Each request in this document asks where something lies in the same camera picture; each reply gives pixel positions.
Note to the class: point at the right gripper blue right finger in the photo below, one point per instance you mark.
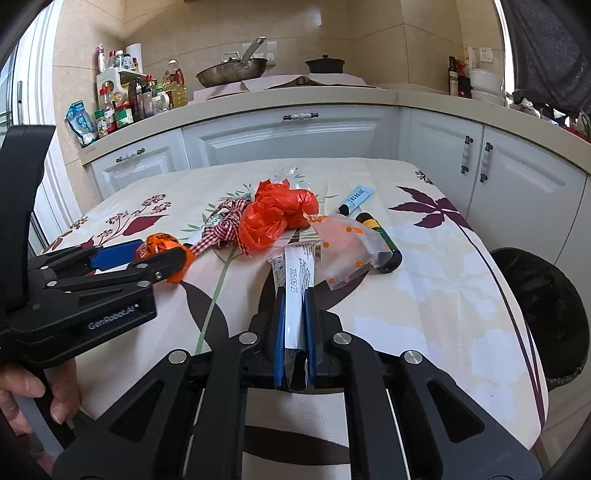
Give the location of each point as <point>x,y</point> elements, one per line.
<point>310,330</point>

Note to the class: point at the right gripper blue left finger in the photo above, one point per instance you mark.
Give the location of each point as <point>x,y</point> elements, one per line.
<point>277,336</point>

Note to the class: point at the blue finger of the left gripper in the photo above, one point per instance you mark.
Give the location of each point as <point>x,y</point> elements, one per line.
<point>106,258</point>

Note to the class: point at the white sachet packet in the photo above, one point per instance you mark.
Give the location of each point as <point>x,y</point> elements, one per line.
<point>294,269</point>

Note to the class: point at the small orange wrapper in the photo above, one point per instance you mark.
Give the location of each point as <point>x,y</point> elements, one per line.
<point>158,243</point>

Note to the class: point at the translucent orange-dotted bag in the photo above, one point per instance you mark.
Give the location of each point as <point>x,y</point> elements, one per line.
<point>347,248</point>

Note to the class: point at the red plastic bag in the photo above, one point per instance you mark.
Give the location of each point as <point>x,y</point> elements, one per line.
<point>276,208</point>

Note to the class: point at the black green marker tube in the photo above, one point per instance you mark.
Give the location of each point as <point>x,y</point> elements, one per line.
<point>390,256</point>

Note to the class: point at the red white checkered wrapper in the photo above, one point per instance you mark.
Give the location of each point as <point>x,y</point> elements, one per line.
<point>221,227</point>

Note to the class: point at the light blue tube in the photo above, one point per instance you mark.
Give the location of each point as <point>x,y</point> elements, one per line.
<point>355,199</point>

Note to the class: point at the clear plastic bag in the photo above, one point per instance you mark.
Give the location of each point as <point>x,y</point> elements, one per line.
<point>293,176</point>

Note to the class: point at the black trash bin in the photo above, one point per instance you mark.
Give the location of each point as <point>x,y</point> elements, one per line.
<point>553,311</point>

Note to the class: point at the left hand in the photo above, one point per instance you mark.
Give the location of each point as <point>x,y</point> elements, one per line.
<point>18,382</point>

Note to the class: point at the floral tablecloth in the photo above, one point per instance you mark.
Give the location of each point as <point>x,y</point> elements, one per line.
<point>332,319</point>

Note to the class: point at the pink stove cover cloth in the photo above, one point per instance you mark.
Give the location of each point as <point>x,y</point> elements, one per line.
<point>277,81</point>

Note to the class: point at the steel wok pan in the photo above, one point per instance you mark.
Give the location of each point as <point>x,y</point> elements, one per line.
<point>246,67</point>

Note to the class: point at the black pot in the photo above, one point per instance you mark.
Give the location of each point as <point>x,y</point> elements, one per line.
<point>325,65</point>

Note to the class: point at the dark sauce bottle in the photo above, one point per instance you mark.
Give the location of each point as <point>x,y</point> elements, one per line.
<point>453,77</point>

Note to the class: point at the white stacked bowls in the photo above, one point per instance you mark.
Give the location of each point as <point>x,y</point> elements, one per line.
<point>487,87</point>

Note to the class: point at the dark grey hanging cloth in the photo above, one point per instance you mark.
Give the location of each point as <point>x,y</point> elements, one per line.
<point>550,42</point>

